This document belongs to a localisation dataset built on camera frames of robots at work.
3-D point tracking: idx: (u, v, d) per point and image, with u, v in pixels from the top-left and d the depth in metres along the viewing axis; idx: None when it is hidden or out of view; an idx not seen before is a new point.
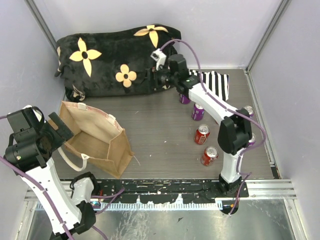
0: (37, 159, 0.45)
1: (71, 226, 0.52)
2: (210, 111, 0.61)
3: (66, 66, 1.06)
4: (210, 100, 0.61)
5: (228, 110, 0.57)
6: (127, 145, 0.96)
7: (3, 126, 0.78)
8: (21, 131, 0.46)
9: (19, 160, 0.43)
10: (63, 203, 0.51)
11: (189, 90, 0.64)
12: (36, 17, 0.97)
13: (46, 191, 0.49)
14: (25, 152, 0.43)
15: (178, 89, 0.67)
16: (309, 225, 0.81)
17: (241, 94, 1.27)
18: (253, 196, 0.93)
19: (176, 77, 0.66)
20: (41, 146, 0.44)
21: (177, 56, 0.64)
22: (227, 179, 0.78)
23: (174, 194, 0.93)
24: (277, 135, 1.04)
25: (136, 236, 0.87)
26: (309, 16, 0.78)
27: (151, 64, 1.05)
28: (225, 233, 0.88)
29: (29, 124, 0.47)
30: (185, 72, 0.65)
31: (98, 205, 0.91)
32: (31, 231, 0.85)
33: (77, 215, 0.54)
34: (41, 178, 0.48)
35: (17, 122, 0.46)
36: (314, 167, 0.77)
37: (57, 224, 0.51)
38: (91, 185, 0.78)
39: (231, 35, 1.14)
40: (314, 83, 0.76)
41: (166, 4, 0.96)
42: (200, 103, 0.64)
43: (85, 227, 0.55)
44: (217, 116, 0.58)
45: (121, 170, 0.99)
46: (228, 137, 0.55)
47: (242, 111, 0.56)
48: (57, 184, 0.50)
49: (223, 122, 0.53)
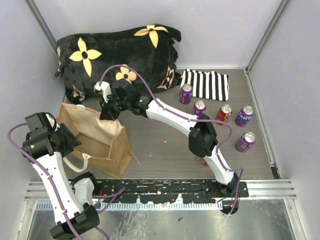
0: (46, 149, 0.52)
1: (72, 215, 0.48)
2: (173, 123, 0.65)
3: (66, 66, 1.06)
4: (171, 115, 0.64)
5: (191, 121, 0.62)
6: (127, 145, 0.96)
7: (5, 126, 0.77)
8: (36, 129, 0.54)
9: (32, 149, 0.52)
10: (66, 189, 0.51)
11: (146, 109, 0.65)
12: (36, 17, 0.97)
13: (51, 177, 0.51)
14: (38, 144, 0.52)
15: (133, 111, 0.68)
16: (309, 225, 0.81)
17: (241, 93, 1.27)
18: (253, 196, 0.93)
19: (128, 101, 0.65)
20: (52, 140, 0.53)
21: (120, 83, 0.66)
22: (224, 181, 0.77)
23: (174, 195, 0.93)
24: (277, 135, 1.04)
25: (136, 236, 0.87)
26: (309, 16, 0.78)
27: (150, 64, 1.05)
28: (225, 233, 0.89)
29: (42, 123, 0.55)
30: (134, 93, 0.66)
31: (98, 205, 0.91)
32: (31, 231, 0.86)
33: (79, 206, 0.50)
34: (49, 165, 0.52)
35: (32, 122, 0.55)
36: (314, 168, 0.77)
37: (58, 212, 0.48)
38: (91, 185, 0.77)
39: (232, 35, 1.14)
40: (315, 82, 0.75)
41: (166, 4, 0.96)
42: (160, 118, 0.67)
43: (85, 219, 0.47)
44: (183, 128, 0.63)
45: (121, 170, 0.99)
46: (199, 144, 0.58)
47: (202, 117, 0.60)
48: (63, 174, 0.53)
49: (190, 134, 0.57)
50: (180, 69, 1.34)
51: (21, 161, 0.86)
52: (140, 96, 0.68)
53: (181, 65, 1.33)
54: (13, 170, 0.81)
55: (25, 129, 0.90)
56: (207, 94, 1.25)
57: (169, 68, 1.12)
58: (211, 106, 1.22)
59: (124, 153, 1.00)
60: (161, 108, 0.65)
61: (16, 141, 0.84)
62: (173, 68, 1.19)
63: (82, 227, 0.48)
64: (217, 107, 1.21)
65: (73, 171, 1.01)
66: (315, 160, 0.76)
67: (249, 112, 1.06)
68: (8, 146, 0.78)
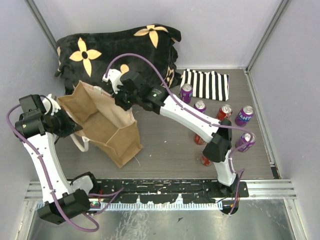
0: (38, 129, 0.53)
1: (60, 196, 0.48)
2: (191, 126, 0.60)
3: (66, 66, 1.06)
4: (189, 116, 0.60)
5: (213, 125, 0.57)
6: (137, 137, 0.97)
7: (5, 126, 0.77)
8: (29, 111, 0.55)
9: (24, 129, 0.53)
10: (56, 170, 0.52)
11: (161, 107, 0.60)
12: (36, 17, 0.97)
13: (41, 156, 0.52)
14: (31, 124, 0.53)
15: (145, 106, 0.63)
16: (309, 225, 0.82)
17: (241, 94, 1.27)
18: (253, 196, 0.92)
19: (138, 95, 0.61)
20: (45, 121, 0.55)
21: (130, 75, 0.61)
22: (226, 182, 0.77)
23: (174, 195, 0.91)
24: (277, 135, 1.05)
25: (136, 236, 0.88)
26: (309, 16, 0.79)
27: (150, 64, 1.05)
28: (225, 233, 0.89)
29: (35, 105, 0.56)
30: (146, 87, 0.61)
31: (98, 205, 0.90)
32: (31, 231, 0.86)
33: (68, 187, 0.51)
34: (40, 145, 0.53)
35: (26, 103, 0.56)
36: (314, 168, 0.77)
37: (46, 191, 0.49)
38: (90, 185, 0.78)
39: (231, 34, 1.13)
40: (315, 82, 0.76)
41: (166, 4, 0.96)
42: (175, 118, 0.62)
43: (73, 200, 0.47)
44: (202, 132, 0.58)
45: (125, 161, 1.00)
46: (219, 151, 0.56)
47: (224, 122, 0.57)
48: (53, 155, 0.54)
49: (213, 141, 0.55)
50: (180, 69, 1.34)
51: (20, 160, 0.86)
52: (152, 90, 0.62)
53: (181, 65, 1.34)
54: (13, 170, 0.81)
55: None
56: (207, 94, 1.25)
57: (169, 68, 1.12)
58: (211, 106, 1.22)
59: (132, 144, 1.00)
60: (179, 107, 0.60)
61: (16, 141, 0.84)
62: (173, 68, 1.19)
63: (70, 208, 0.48)
64: (217, 107, 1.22)
65: (72, 171, 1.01)
66: (314, 161, 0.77)
67: (249, 112, 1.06)
68: (7, 146, 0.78)
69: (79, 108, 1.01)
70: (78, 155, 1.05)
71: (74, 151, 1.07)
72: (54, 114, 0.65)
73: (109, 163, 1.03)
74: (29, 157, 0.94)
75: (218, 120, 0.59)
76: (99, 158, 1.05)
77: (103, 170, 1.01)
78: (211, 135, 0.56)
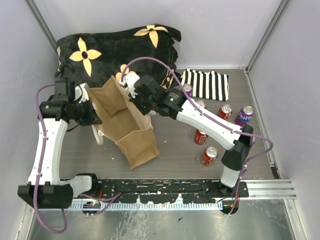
0: (56, 114, 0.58)
1: (42, 183, 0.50)
2: (211, 132, 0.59)
3: (66, 66, 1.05)
4: (209, 122, 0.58)
5: (235, 132, 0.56)
6: (152, 143, 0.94)
7: (5, 126, 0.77)
8: (59, 95, 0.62)
9: (46, 110, 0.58)
10: (51, 157, 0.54)
11: (179, 112, 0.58)
12: (36, 16, 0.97)
13: (46, 138, 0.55)
14: (52, 108, 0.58)
15: (161, 112, 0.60)
16: (309, 225, 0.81)
17: (241, 94, 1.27)
18: (253, 196, 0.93)
19: (153, 101, 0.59)
20: (65, 111, 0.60)
21: (143, 80, 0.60)
22: (229, 184, 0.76)
23: (174, 195, 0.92)
24: (277, 135, 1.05)
25: (136, 236, 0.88)
26: (309, 17, 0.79)
27: (151, 64, 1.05)
28: (225, 233, 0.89)
29: (66, 91, 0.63)
30: (160, 92, 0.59)
31: (98, 205, 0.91)
32: (31, 231, 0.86)
33: (54, 179, 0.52)
34: (50, 128, 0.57)
35: (59, 87, 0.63)
36: (314, 168, 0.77)
37: (34, 173, 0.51)
38: (87, 187, 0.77)
39: (231, 35, 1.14)
40: (315, 82, 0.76)
41: (166, 4, 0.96)
42: (195, 124, 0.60)
43: (50, 192, 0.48)
44: (223, 139, 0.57)
45: (137, 163, 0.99)
46: (240, 159, 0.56)
47: (246, 129, 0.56)
48: (57, 142, 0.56)
49: (235, 149, 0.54)
50: (180, 69, 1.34)
51: (20, 160, 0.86)
52: (168, 94, 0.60)
53: (181, 65, 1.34)
54: (13, 170, 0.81)
55: (25, 129, 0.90)
56: (207, 94, 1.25)
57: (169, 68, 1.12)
58: (211, 106, 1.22)
59: (148, 149, 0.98)
60: (198, 113, 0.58)
61: (17, 141, 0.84)
62: (173, 68, 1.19)
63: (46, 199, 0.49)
64: (217, 107, 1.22)
65: (72, 171, 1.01)
66: (314, 160, 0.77)
67: (249, 112, 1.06)
68: (7, 146, 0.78)
69: (108, 102, 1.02)
70: (78, 155, 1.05)
71: (74, 151, 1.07)
72: (80, 104, 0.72)
73: (109, 163, 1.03)
74: (29, 157, 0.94)
75: (239, 127, 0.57)
76: (99, 158, 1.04)
77: (103, 170, 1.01)
78: (233, 142, 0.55)
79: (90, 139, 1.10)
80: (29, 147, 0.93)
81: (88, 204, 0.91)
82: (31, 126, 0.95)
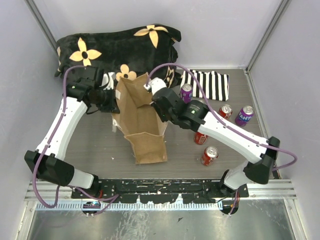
0: (78, 93, 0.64)
1: (48, 153, 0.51)
2: (235, 145, 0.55)
3: (66, 66, 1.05)
4: (233, 135, 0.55)
5: (262, 145, 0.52)
6: (162, 148, 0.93)
7: (5, 126, 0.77)
8: (87, 78, 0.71)
9: (72, 88, 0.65)
10: (63, 133, 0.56)
11: (202, 125, 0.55)
12: (36, 16, 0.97)
13: (63, 114, 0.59)
14: (74, 90, 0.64)
15: (182, 124, 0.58)
16: (310, 225, 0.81)
17: (241, 94, 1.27)
18: (253, 196, 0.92)
19: (173, 113, 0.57)
20: (86, 93, 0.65)
21: (161, 92, 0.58)
22: (232, 186, 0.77)
23: (174, 195, 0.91)
24: (277, 135, 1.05)
25: (136, 236, 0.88)
26: (309, 16, 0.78)
27: (150, 64, 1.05)
28: (225, 233, 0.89)
29: (94, 76, 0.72)
30: (180, 103, 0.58)
31: (98, 205, 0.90)
32: (31, 231, 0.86)
33: (59, 154, 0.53)
34: (70, 106, 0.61)
35: (89, 73, 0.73)
36: (314, 167, 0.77)
37: (43, 142, 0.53)
38: (85, 185, 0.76)
39: (231, 35, 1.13)
40: (315, 82, 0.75)
41: (166, 4, 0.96)
42: (217, 137, 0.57)
43: (52, 163, 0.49)
44: (249, 153, 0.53)
45: (142, 161, 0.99)
46: (267, 174, 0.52)
47: (272, 142, 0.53)
48: (72, 121, 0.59)
49: (262, 163, 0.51)
50: (180, 69, 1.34)
51: (20, 160, 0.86)
52: (189, 106, 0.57)
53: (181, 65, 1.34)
54: (12, 170, 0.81)
55: (25, 129, 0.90)
56: (207, 94, 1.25)
57: (169, 68, 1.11)
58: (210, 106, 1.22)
59: (158, 152, 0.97)
60: (221, 125, 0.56)
61: (17, 141, 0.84)
62: (174, 68, 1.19)
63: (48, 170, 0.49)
64: (217, 107, 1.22)
65: None
66: (315, 160, 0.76)
67: (249, 112, 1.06)
68: (8, 146, 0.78)
69: (136, 94, 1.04)
70: (78, 155, 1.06)
71: (74, 151, 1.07)
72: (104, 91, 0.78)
73: (110, 163, 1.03)
74: None
75: (265, 139, 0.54)
76: (99, 158, 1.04)
77: (103, 170, 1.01)
78: (260, 156, 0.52)
79: (90, 139, 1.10)
80: (29, 147, 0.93)
81: (88, 204, 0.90)
82: (32, 126, 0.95)
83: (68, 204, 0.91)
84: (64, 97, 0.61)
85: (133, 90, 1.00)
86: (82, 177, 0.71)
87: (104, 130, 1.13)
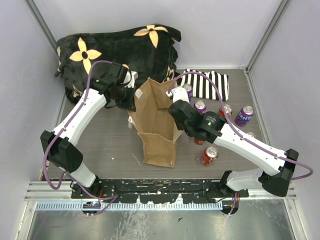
0: (100, 87, 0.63)
1: (62, 136, 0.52)
2: (252, 157, 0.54)
3: (66, 66, 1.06)
4: (250, 147, 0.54)
5: (280, 158, 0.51)
6: (171, 153, 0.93)
7: (5, 126, 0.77)
8: (110, 75, 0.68)
9: (95, 83, 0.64)
10: (80, 120, 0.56)
11: (218, 136, 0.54)
12: (36, 17, 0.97)
13: (83, 103, 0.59)
14: (98, 84, 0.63)
15: (199, 136, 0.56)
16: (309, 225, 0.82)
17: (241, 94, 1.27)
18: (253, 196, 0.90)
19: (189, 125, 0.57)
20: (107, 88, 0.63)
21: (177, 104, 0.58)
22: (232, 186, 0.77)
23: (174, 195, 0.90)
24: (277, 135, 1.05)
25: (136, 236, 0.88)
26: (309, 16, 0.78)
27: (150, 64, 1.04)
28: (225, 233, 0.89)
29: (117, 74, 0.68)
30: (195, 115, 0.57)
31: (98, 205, 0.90)
32: (31, 231, 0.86)
33: (73, 139, 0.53)
34: (92, 97, 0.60)
35: (113, 68, 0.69)
36: (314, 167, 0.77)
37: (60, 125, 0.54)
38: (86, 181, 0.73)
39: (231, 35, 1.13)
40: (315, 82, 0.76)
41: (166, 4, 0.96)
42: (233, 149, 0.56)
43: (64, 147, 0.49)
44: (268, 165, 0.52)
45: (151, 162, 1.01)
46: (286, 186, 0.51)
47: (291, 155, 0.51)
48: (90, 111, 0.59)
49: (281, 176, 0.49)
50: (180, 69, 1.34)
51: (20, 160, 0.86)
52: (206, 117, 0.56)
53: (181, 65, 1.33)
54: (13, 170, 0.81)
55: (25, 129, 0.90)
56: (207, 94, 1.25)
57: (169, 68, 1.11)
58: (211, 106, 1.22)
59: (165, 157, 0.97)
60: (238, 137, 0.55)
61: (16, 141, 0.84)
62: (173, 68, 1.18)
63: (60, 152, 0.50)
64: (217, 107, 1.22)
65: None
66: (314, 160, 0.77)
67: (249, 112, 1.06)
68: (8, 146, 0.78)
69: (160, 97, 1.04)
70: None
71: None
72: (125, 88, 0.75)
73: (109, 163, 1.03)
74: (29, 157, 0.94)
75: (284, 152, 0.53)
76: (99, 158, 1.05)
77: (103, 171, 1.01)
78: (278, 169, 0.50)
79: (90, 139, 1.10)
80: (29, 147, 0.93)
81: (88, 204, 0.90)
82: (32, 126, 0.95)
83: (68, 204, 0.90)
84: (87, 88, 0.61)
85: (158, 93, 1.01)
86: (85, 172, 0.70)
87: (104, 130, 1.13)
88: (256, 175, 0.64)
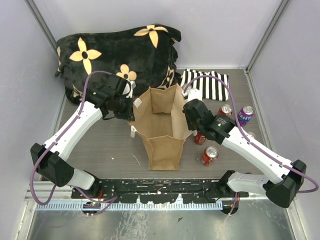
0: (96, 101, 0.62)
1: (53, 150, 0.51)
2: (257, 163, 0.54)
3: (66, 66, 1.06)
4: (256, 152, 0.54)
5: (285, 167, 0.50)
6: (178, 156, 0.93)
7: (4, 126, 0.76)
8: (109, 87, 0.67)
9: (91, 96, 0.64)
10: (72, 134, 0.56)
11: (226, 137, 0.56)
12: (36, 17, 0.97)
13: (77, 116, 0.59)
14: (95, 96, 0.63)
15: (208, 135, 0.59)
16: (310, 226, 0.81)
17: (241, 94, 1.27)
18: (253, 196, 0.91)
19: (200, 123, 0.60)
20: (104, 102, 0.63)
21: (192, 103, 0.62)
22: (232, 186, 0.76)
23: (174, 195, 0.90)
24: (277, 135, 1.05)
25: (136, 236, 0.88)
26: (309, 16, 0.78)
27: (150, 64, 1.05)
28: (225, 233, 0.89)
29: (115, 86, 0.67)
30: (208, 115, 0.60)
31: (98, 205, 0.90)
32: (31, 231, 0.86)
33: (63, 154, 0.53)
34: (86, 110, 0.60)
35: (112, 81, 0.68)
36: (314, 168, 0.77)
37: (52, 138, 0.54)
38: (84, 183, 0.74)
39: (232, 34, 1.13)
40: (315, 82, 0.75)
41: (166, 4, 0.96)
42: (239, 151, 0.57)
43: (53, 162, 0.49)
44: (271, 172, 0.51)
45: (156, 168, 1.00)
46: (288, 197, 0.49)
47: (297, 166, 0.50)
48: (84, 124, 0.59)
49: (283, 185, 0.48)
50: (180, 69, 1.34)
51: (20, 160, 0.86)
52: (217, 119, 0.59)
53: (181, 65, 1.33)
54: (12, 170, 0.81)
55: (25, 129, 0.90)
56: (207, 94, 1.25)
57: (169, 68, 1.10)
58: (210, 106, 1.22)
59: (171, 160, 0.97)
60: (245, 141, 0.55)
61: (16, 141, 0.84)
62: (173, 68, 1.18)
63: (49, 167, 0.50)
64: (217, 107, 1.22)
65: None
66: (314, 161, 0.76)
67: (249, 112, 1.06)
68: (7, 146, 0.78)
69: (158, 102, 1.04)
70: (77, 155, 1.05)
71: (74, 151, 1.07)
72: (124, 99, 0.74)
73: (109, 163, 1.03)
74: (29, 157, 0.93)
75: (290, 162, 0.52)
76: (99, 159, 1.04)
77: (103, 170, 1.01)
78: (281, 177, 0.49)
79: (90, 139, 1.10)
80: (29, 147, 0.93)
81: (88, 204, 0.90)
82: (31, 126, 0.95)
83: (68, 204, 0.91)
84: (83, 100, 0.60)
85: (157, 99, 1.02)
86: (80, 177, 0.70)
87: (104, 130, 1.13)
88: (261, 180, 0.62)
